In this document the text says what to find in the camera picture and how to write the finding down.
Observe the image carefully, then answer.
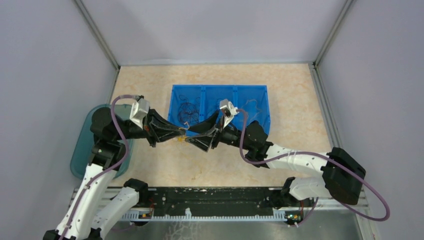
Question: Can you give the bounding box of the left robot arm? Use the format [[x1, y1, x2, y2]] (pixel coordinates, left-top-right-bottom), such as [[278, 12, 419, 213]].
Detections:
[[43, 107, 186, 240]]

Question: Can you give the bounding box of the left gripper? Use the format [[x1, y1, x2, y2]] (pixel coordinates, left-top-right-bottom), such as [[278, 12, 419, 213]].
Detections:
[[114, 105, 186, 147]]

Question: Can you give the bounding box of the dark brown cable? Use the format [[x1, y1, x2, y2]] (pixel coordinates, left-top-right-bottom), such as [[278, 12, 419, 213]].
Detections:
[[176, 94, 202, 127]]

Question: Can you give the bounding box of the teal transparent plastic tray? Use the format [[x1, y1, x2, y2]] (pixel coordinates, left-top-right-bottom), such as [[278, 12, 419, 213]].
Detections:
[[70, 104, 134, 180]]

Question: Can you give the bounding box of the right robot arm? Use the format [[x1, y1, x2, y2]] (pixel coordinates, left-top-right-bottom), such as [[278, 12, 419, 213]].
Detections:
[[185, 112, 366, 206]]

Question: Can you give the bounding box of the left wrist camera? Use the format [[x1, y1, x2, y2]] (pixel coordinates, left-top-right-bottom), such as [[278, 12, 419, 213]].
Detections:
[[129, 95, 151, 128]]

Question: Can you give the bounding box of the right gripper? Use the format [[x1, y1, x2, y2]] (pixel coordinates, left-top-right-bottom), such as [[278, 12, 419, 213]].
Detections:
[[185, 110, 252, 152]]

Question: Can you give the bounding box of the blue three-compartment bin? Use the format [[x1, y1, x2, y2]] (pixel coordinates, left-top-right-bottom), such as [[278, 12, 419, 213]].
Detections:
[[167, 84, 271, 134]]

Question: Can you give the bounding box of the dark blue cable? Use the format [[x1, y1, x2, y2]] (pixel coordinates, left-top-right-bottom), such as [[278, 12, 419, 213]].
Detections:
[[205, 96, 234, 120]]

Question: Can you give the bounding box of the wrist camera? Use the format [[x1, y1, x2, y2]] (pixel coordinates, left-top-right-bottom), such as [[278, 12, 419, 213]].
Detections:
[[219, 99, 238, 129], [129, 95, 151, 128]]

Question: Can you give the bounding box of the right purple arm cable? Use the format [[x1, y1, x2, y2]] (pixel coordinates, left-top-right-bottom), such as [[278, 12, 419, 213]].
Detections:
[[237, 109, 391, 228]]

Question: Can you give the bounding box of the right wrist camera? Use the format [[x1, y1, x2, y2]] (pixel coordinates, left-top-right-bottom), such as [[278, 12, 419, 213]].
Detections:
[[219, 99, 238, 129]]

